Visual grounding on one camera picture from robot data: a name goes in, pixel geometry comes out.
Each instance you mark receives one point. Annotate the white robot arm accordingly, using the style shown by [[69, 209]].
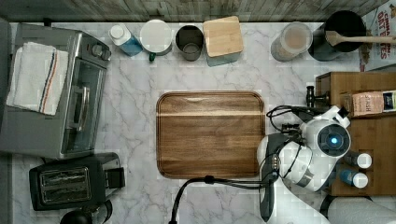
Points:
[[306, 155]]

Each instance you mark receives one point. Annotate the wooden drawer cabinet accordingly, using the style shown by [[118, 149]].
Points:
[[374, 136]]

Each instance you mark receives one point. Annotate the wooden cutting board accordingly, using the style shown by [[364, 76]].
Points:
[[215, 133]]

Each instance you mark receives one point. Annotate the grey metal cup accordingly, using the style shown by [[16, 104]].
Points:
[[190, 40]]

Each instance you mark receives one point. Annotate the teal canister bamboo lid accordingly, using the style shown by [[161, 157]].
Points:
[[223, 40]]

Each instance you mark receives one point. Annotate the white lidded mug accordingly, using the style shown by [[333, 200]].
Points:
[[156, 38]]

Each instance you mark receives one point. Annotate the blue bottle white cap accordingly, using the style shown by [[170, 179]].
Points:
[[124, 39]]

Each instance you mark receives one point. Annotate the silver toaster oven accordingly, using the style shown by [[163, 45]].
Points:
[[71, 132]]

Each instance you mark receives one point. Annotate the black toaster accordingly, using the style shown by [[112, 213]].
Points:
[[75, 182]]

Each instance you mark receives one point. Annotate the wooden spoon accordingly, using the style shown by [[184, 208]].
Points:
[[358, 38]]

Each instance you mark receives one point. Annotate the striped white dish towel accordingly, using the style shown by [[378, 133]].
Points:
[[38, 77]]

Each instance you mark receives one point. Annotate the wooden tea bag tray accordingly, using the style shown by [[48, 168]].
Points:
[[346, 102]]

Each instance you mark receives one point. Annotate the brown tea packets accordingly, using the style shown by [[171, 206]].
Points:
[[367, 103]]

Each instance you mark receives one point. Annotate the blue spice jar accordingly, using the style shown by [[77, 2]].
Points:
[[354, 179]]

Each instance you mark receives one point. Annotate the black utensil pot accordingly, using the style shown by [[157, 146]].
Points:
[[344, 22]]

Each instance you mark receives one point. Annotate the black drawer handle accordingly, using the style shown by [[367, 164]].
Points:
[[313, 100]]

